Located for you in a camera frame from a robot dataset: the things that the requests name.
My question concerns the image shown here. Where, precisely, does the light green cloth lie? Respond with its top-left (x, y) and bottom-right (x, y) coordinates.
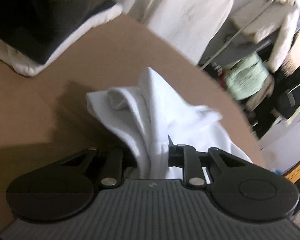
top-left (225, 55), bottom-right (270, 101)

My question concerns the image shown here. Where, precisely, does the grey shelf board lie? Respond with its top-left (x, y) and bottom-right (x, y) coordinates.
top-left (212, 39), bottom-right (272, 67)

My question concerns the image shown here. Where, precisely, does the folded white garment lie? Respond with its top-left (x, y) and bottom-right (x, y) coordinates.
top-left (0, 4), bottom-right (123, 77)

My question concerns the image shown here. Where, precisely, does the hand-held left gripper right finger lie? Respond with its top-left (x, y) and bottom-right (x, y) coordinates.
top-left (168, 135), bottom-right (263, 189)

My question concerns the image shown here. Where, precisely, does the dark clothes pile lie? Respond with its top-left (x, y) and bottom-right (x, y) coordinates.
top-left (242, 65), bottom-right (300, 140)

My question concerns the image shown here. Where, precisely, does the white shirt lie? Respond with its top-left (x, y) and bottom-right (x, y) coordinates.
top-left (86, 67), bottom-right (253, 180)

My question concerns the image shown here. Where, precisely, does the folded black garment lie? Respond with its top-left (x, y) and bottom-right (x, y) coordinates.
top-left (0, 0), bottom-right (116, 65)

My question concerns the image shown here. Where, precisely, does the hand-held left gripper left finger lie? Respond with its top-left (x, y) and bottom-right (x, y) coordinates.
top-left (47, 147), bottom-right (137, 189)

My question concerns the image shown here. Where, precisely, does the cream cloth bundle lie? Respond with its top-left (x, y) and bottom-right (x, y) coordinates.
top-left (230, 0), bottom-right (300, 72)

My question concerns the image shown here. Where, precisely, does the cream blanket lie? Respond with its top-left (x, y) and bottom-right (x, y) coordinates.
top-left (120, 0), bottom-right (235, 65)

